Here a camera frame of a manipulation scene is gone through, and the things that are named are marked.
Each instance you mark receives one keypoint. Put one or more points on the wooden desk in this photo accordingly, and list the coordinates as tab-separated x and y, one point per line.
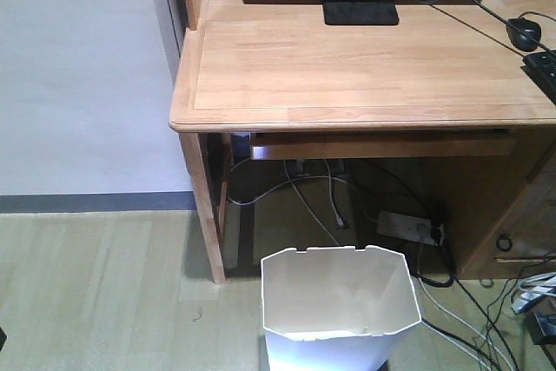
443	85

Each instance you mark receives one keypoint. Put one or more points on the black keyboard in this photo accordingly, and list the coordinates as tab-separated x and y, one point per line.
540	66

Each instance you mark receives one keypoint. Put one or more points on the white power strip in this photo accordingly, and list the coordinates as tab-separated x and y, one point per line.
410	228

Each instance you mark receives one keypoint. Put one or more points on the wooden drawer cabinet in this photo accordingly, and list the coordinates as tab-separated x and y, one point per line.
505	217

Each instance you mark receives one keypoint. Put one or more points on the white plastic trash bin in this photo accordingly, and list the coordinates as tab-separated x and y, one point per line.
337	308

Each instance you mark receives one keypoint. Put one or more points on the black monitor stand base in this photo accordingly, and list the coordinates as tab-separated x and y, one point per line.
360	13

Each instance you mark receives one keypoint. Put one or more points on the black computer mouse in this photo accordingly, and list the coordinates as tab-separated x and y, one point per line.
523	33

